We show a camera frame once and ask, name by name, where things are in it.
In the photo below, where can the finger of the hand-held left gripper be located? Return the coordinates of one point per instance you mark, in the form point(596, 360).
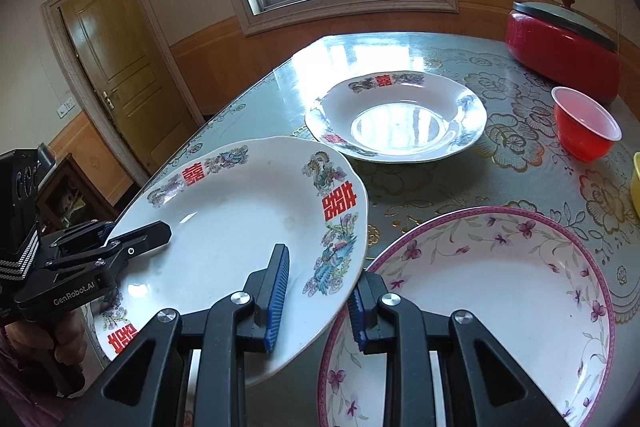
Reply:
point(142, 239)

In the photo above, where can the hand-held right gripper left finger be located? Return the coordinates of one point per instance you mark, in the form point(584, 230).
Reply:
point(278, 297)

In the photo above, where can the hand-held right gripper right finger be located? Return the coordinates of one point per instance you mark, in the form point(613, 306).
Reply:
point(356, 323)

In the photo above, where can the white plate with red print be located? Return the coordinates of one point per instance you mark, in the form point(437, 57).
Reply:
point(225, 227)

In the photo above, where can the red plastic cup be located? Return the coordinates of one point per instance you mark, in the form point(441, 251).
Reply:
point(582, 127)

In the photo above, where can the person's left forearm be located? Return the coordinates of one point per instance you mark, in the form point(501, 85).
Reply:
point(25, 399)

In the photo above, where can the person's left hand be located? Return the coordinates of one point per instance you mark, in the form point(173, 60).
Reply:
point(62, 347)

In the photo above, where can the dark wooden cabinet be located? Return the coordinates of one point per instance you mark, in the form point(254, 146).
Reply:
point(65, 197)

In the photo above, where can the pink-rimmed floral plate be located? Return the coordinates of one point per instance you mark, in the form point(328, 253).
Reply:
point(500, 287)

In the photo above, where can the wooden door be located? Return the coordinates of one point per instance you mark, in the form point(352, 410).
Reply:
point(125, 67)

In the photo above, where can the deep white plate, red print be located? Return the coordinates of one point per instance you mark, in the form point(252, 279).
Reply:
point(397, 122)

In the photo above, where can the floral lace tablecloth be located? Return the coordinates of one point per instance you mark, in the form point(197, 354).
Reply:
point(520, 177)

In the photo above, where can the yellow bowl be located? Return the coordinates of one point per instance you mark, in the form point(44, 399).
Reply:
point(636, 187)

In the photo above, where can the red electric cooking pot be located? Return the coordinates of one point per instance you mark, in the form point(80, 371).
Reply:
point(555, 52)

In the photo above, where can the dark pot lid, red knob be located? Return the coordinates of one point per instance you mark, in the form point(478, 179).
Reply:
point(565, 19)

